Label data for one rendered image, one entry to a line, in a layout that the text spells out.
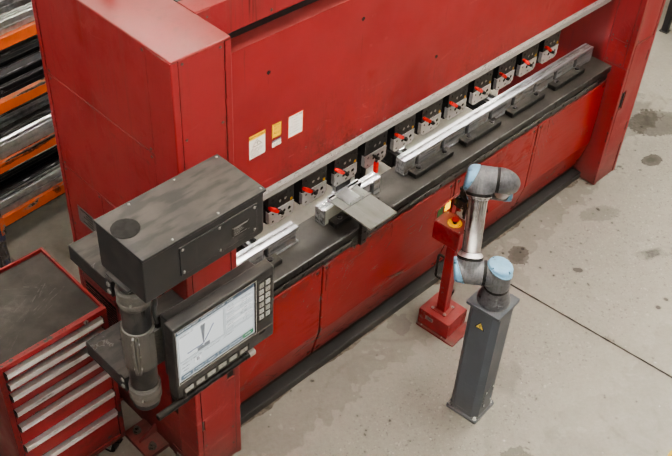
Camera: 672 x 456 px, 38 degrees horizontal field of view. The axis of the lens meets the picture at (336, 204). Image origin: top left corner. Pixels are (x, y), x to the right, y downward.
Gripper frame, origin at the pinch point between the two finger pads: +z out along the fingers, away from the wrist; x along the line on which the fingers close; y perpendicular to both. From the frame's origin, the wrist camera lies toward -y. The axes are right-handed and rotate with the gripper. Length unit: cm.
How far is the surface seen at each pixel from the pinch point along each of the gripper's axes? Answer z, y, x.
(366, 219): -25, 21, 58
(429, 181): -12.3, 24.0, 2.6
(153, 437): 75, 51, 163
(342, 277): 15, 26, 63
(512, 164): 16, 15, -73
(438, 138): -20.7, 36.3, -18.8
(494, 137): -12, 21, -52
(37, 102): 18, 232, 89
